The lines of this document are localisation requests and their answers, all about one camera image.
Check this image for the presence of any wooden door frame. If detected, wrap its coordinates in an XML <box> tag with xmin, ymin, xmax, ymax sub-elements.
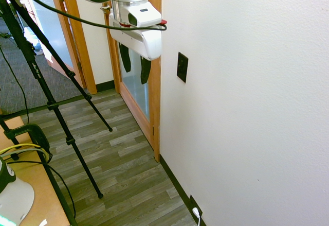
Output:
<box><xmin>47</xmin><ymin>0</ymin><xmax>98</xmax><ymax>95</ymax></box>

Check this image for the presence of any yellow cable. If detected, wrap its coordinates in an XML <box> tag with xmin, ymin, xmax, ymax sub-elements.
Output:
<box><xmin>0</xmin><ymin>143</ymin><xmax>49</xmax><ymax>160</ymax></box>

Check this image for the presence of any white plug with cable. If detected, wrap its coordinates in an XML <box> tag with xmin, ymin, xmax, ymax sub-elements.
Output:
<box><xmin>192</xmin><ymin>206</ymin><xmax>204</xmax><ymax>226</ymax></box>

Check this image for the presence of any wooden glass door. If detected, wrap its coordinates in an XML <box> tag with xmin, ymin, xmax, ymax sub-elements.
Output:
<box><xmin>103</xmin><ymin>1</ymin><xmax>156</xmax><ymax>154</ymax></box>

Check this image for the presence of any black clamp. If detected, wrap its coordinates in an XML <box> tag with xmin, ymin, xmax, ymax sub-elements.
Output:
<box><xmin>3</xmin><ymin>123</ymin><xmax>51</xmax><ymax>160</ymax></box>

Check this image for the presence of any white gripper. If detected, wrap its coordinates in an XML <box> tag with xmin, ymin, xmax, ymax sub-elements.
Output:
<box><xmin>108</xmin><ymin>12</ymin><xmax>162</xmax><ymax>85</ymax></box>

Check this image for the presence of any black light switch plate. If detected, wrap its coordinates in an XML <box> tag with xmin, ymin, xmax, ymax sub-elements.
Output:
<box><xmin>176</xmin><ymin>51</ymin><xmax>189</xmax><ymax>83</ymax></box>

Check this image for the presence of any grey cable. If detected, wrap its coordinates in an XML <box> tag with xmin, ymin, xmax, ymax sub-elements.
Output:
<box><xmin>0</xmin><ymin>147</ymin><xmax>50</xmax><ymax>163</ymax></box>

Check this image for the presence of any white plug in outlet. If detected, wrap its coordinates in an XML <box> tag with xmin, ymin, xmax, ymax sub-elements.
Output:
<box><xmin>189</xmin><ymin>194</ymin><xmax>203</xmax><ymax>218</ymax></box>

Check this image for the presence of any black baseboard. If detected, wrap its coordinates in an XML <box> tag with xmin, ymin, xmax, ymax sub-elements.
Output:
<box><xmin>159</xmin><ymin>153</ymin><xmax>208</xmax><ymax>226</ymax></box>

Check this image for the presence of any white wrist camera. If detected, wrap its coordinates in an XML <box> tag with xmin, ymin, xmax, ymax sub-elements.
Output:
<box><xmin>127</xmin><ymin>1</ymin><xmax>162</xmax><ymax>27</ymax></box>

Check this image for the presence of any black camera tripod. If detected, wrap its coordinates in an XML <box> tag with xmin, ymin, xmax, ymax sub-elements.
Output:
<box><xmin>0</xmin><ymin>0</ymin><xmax>114</xmax><ymax>226</ymax></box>

